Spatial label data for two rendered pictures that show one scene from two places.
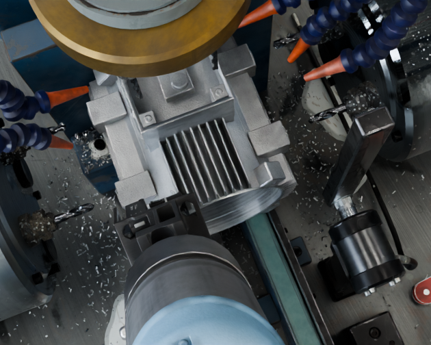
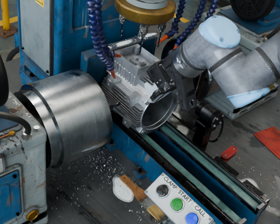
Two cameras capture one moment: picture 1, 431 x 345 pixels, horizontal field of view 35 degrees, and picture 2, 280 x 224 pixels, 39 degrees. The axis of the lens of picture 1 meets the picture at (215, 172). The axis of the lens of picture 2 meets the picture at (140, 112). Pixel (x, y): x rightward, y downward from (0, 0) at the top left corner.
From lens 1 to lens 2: 0.88 m
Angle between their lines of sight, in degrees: 39
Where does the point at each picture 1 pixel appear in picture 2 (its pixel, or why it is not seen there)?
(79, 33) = (140, 10)
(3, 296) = (104, 120)
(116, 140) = (121, 87)
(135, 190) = (134, 95)
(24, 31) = (89, 51)
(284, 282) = (182, 142)
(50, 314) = (86, 188)
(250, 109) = not seen: hidden behind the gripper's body
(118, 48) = (151, 12)
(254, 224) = (164, 129)
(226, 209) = (154, 122)
